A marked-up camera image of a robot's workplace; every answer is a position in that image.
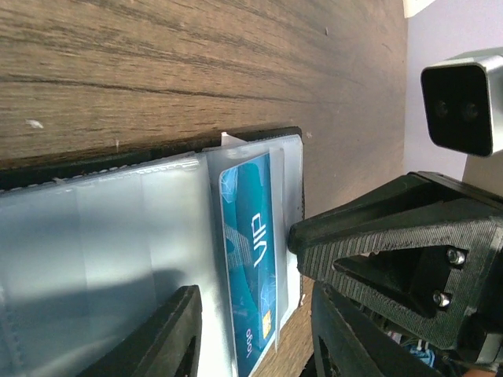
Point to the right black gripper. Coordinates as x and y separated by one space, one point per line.
423 251

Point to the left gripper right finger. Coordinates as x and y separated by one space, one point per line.
347 343

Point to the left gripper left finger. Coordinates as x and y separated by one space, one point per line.
167 344

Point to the black card holder wallet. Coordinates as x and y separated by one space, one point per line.
90 250

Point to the blue vip card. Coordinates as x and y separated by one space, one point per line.
248 231

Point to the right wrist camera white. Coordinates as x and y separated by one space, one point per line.
463 102

